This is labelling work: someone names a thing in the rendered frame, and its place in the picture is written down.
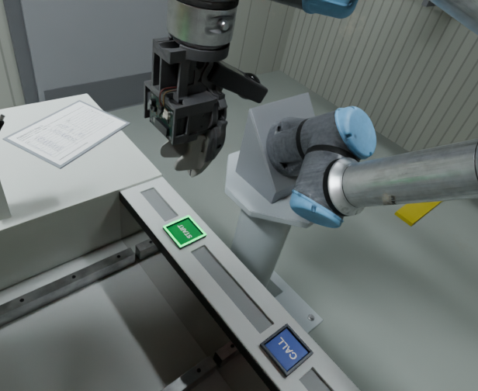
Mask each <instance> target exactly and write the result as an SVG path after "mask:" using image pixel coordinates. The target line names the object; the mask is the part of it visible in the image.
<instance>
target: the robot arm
mask: <svg viewBox="0 0 478 391"><path fill-rule="evenodd" d="M270 1H273V2H278V3H281V4H283V5H288V6H292V7H294V8H298V9H302V10H303V11H304V12H306V13H309V14H314V13H317V14H321V15H325V16H330V17H334V18H338V19H344V18H347V17H348V16H350V15H351V14H352V13H353V12H354V10H355V7H356V5H357V2H358V0H270ZM429 1H431V2H432V3H434V4H435V5H437V6H438V7H439V8H440V9H442V10H443V11H445V12H446V13H448V14H449V15H450V16H451V17H453V18H454V19H456V20H457V21H458V22H460V23H462V24H463V25H464V26H465V27H466V28H468V29H469V30H471V31H472V32H474V33H475V34H476V35H477V36H478V0H429ZM238 2H239V0H168V13H167V31H168V37H163V38H156V39H153V47H152V75H151V80H150V81H145V82H144V118H145V119H146V118H149V117H150V122H151V123H152V124H153V125H154V126H155V127H156V128H157V129H158V130H159V131H160V132H161V133H162V134H163V135H164V136H165V137H166V138H167V139H168V141H167V142H166V143H165V144H163V145H162V146H161V150H160V153H161V156H162V157H179V159H178V160H177V161H176V162H175V165H174V169H175V170H176V171H185V170H187V171H188V173H189V175H190V176H191V177H195V176H197V175H199V174H200V173H202V172H203V171H204V170H205V169H206V168H207V167H208V166H209V164H210V163H211V162H212V160H213V159H215V158H216V156H217V155H218V154H219V152H220V150H221V149H222V147H223V145H224V141H225V137H226V127H227V121H226V118H227V102H226V99H225V94H224V93H222V90H223V88H224V89H226V90H228V91H230V92H233V93H235V94H238V95H239V96H240V97H241V98H243V99H249V100H251V101H254V102H257V103H261V102H262V100H263V98H264V97H265V96H266V94H267V92H268V89H267V88H266V87H265V86H264V85H262V84H261V82H260V81H259V79H258V77H257V76H256V75H255V74H252V73H246V72H245V73H244V72H243V71H240V70H238V69H236V68H235V67H232V66H231V65H229V64H227V63H225V62H223V61H222V60H224V59H225V58H227V56H228V53H229V48H230V41H231V40H232V38H233V33H234V24H235V19H236V14H237V6H238ZM148 92H151V96H150V99H149V103H150V108H149V109H147V93H148ZM266 147H267V152H268V157H269V160H270V161H271V163H272V165H273V167H274V168H275V169H276V171H277V172H279V173H280V174H282V175H285V176H287V177H295V176H298V177H297V180H296V184H295V186H294V189H293V190H292V195H291V199H290V202H289V204H290V207H291V209H292V210H293V211H294V212H295V213H296V214H297V215H299V216H301V217H302V218H304V219H306V220H309V221H310V222H312V223H315V224H318V225H321V226H324V227H330V228H338V227H340V226H341V224H342V223H343V222H344V220H343V218H344V216H354V215H357V214H359V213H360V212H361V211H363V210H364V208H365V207H370V206H389V205H400V204H410V203H419V202H439V201H449V200H459V199H478V138H477V139H473V140H466V141H463V142H458V143H454V144H447V145H443V146H439V147H432V148H428V149H423V150H419V151H412V152H408V153H404V154H397V155H393V156H389V157H382V158H378V159H374V160H370V161H363V162H360V160H361V159H362V160H365V159H367V158H368V157H370V156H372V155H373V153H374V151H375V149H376V132H375V129H374V127H373V124H372V121H371V119H370V118H369V117H368V115H367V114H366V113H365V112H364V111H363V110H362V109H360V108H358V107H355V106H349V107H345V108H339V109H336V110H335V111H331V112H327V113H325V114H321V115H319V116H314V117H311V118H309V119H301V118H295V117H287V118H284V119H280V120H278V121H276V122H275V123H274V124H273V125H272V127H271V128H270V130H269V132H268V136H267V142H266Z"/></svg>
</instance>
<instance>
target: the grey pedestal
mask: <svg viewBox="0 0 478 391"><path fill-rule="evenodd" d="M239 153H240V151H237V152H234V153H232V154H229V155H228V157H227V173H226V182H225V193H226V194H227V195H228V196H229V197H230V198H231V199H232V200H233V201H234V202H235V203H236V204H237V205H238V206H239V207H241V212H240V216H239V219H238V222H237V227H236V230H235V234H234V239H233V243H232V246H231V249H230V250H231V251H232V252H233V253H234V254H235V255H236V257H237V258H238V259H239V260H240V261H241V262H242V263H243V264H244V265H245V266H246V268H247V269H248V270H249V271H250V272H251V273H252V274H253V275H254V276H255V278H256V279H257V280H258V281H259V282H260V283H261V284H262V285H263V286H264V287H265V288H266V289H267V290H268V291H269V292H270V293H271V294H272V295H273V296H274V297H275V299H276V300H277V301H278V302H279V303H280V304H281V305H282V306H283V307H284V308H285V310H286V311H287V312H288V313H289V314H290V315H291V316H292V317H293V318H294V320H295V321H296V322H297V323H298V324H299V325H300V326H301V327H302V328H303V329H304V330H305V331H306V332H307V333H310V332H311V331H312V330H313V329H314V328H315V327H316V326H317V325H319V324H320V323H321V322H322V321H323V319H322V318H321V317H320V316H319V315H318V314H317V313H316V312H315V311H314V310H313V309H312V308H311V307H310V306H309V305H308V304H307V303H306V302H305V301H304V300H303V299H302V298H301V297H300V296H299V295H298V294H297V293H296V292H295V291H294V290H293V289H292V288H291V287H290V286H289V285H288V284H287V283H286V282H285V281H284V280H283V279H282V278H281V277H280V276H279V275H278V274H277V273H276V272H275V271H274V268H275V265H276V263H277V261H278V259H279V256H280V253H281V251H282V248H283V245H284V243H285V241H286V238H287V236H288V233H289V230H290V228H291V226H292V225H293V226H296V227H302V228H308V227H310V226H312V225H313V224H314V223H312V222H310V221H309V220H306V219H304V218H302V217H301V216H299V215H297V214H296V213H295V212H294V211H293V210H292V209H291V207H290V204H289V202H290V199H291V195H292V194H291V195H288V196H287V197H285V198H283V199H280V200H279V201H277V202H274V203H273V204H271V203H270V202H269V201H268V200H267V199H266V198H265V197H263V196H262V195H261V194H260V193H259V192H258V191H256V190H255V189H254V188H253V187H252V186H251V185H250V184H248V183H247V182H246V181H245V180H244V179H243V178H242V177H241V176H240V175H239V174H238V173H237V172H236V167H237V160H238V157H239Z"/></svg>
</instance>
